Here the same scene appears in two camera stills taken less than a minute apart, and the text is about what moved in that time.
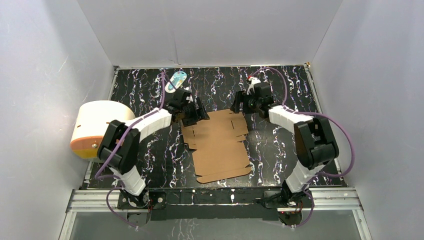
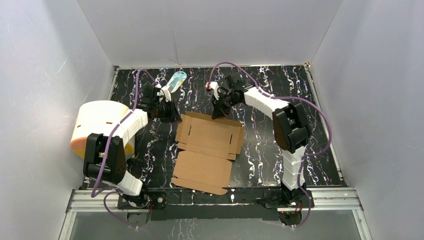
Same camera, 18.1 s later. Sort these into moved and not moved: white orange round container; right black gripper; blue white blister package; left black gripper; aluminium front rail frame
Moved: right black gripper; left black gripper
Not moved: aluminium front rail frame; white orange round container; blue white blister package
